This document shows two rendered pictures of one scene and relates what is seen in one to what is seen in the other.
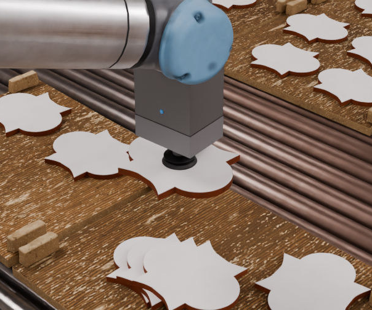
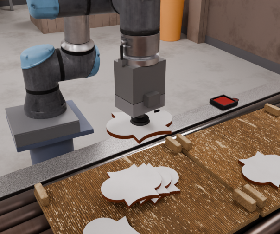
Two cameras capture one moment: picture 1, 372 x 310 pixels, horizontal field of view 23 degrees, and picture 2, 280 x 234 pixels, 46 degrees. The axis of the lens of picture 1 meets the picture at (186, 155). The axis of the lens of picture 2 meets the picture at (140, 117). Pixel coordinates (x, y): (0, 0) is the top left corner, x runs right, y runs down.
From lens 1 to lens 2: 123 cm
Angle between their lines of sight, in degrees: 84
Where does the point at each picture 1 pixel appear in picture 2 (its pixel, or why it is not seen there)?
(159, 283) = (127, 171)
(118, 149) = (272, 178)
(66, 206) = (214, 158)
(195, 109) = (117, 81)
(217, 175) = (119, 129)
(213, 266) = (135, 192)
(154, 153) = (149, 114)
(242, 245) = (167, 222)
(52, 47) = not seen: outside the picture
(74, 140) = (279, 162)
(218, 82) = (129, 80)
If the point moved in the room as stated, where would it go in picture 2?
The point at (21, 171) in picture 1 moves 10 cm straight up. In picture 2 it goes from (247, 146) to (252, 116)
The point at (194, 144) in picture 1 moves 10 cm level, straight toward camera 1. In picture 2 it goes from (117, 100) to (72, 96)
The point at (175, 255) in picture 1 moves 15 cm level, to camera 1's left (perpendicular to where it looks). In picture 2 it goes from (149, 179) to (159, 145)
